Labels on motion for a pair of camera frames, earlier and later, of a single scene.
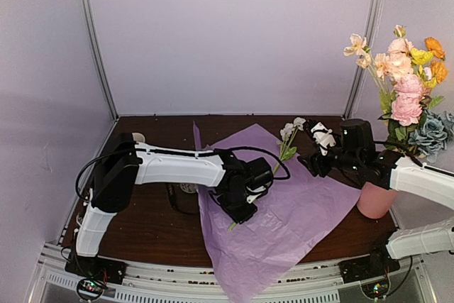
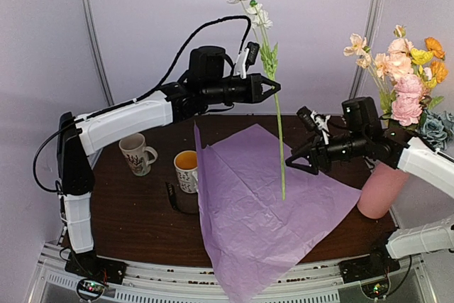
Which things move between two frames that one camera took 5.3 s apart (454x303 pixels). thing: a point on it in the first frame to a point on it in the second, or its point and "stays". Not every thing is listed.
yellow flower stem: [420, 57] stays
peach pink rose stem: [400, 51] stays
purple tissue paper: [259, 257] stays
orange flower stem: [439, 70] stays
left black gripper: [240, 218] to [255, 91]
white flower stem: [288, 132] to [261, 23]
